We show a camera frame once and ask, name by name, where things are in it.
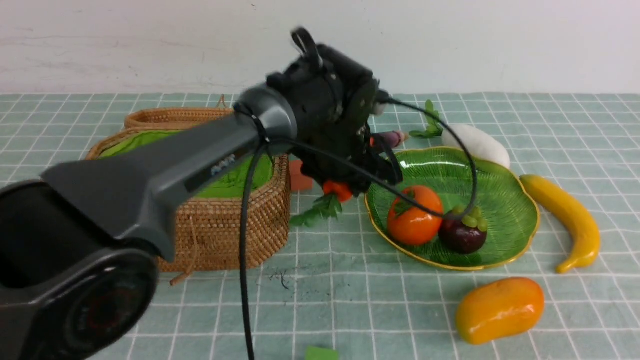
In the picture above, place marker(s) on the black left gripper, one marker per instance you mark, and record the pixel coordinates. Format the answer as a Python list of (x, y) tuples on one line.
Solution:
[(331, 108)]

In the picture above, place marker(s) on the purple eggplant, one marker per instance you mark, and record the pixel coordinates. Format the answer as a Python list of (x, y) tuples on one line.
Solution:
[(392, 139)]

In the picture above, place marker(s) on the orange carrot with leaves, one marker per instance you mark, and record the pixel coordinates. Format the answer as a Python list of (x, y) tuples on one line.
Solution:
[(327, 206)]

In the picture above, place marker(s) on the orange persimmon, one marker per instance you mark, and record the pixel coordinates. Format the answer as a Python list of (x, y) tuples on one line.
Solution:
[(409, 225)]

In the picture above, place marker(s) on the white radish with leaves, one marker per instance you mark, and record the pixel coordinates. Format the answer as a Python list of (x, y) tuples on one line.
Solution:
[(479, 143)]

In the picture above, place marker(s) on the dark purple mangosteen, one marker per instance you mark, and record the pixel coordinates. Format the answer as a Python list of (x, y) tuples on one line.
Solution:
[(463, 234)]

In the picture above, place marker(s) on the orange yellow mango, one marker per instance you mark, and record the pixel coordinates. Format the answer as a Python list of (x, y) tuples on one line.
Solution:
[(503, 308)]

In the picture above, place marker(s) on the yellow banana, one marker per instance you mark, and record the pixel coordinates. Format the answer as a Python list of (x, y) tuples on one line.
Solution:
[(577, 220)]

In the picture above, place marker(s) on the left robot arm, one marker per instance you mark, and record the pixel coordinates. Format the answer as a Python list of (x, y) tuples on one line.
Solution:
[(79, 246)]

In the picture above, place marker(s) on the orange cylinder block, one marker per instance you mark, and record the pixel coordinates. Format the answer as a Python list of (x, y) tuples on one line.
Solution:
[(298, 181)]

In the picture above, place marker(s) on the woven wicker basket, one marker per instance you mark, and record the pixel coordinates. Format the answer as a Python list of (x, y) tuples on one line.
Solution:
[(207, 227)]

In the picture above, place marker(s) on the green checkered tablecloth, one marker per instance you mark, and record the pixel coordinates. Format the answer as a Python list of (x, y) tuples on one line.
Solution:
[(339, 285)]

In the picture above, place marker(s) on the green leaf-shaped glass plate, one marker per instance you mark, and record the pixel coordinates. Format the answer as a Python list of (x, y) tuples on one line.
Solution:
[(512, 216)]

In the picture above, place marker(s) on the green cube block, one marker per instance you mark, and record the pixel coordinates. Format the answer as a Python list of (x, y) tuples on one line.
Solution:
[(320, 353)]

